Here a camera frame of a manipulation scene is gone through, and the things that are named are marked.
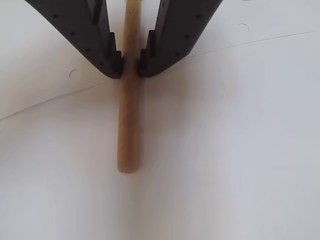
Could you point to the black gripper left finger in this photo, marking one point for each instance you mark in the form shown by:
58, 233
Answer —
82, 25

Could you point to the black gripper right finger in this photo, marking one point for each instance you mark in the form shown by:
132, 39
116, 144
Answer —
175, 32

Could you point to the tan wooden pen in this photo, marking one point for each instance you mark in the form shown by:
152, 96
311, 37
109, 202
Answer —
130, 112

